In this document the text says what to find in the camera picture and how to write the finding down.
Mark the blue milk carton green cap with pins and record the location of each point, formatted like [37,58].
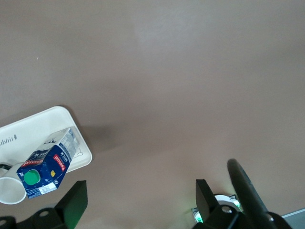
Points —
[51,167]

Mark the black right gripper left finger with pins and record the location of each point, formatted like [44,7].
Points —
[71,205]

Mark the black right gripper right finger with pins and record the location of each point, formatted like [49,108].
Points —
[207,205]

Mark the beige plastic tray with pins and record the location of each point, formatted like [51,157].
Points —
[35,131]

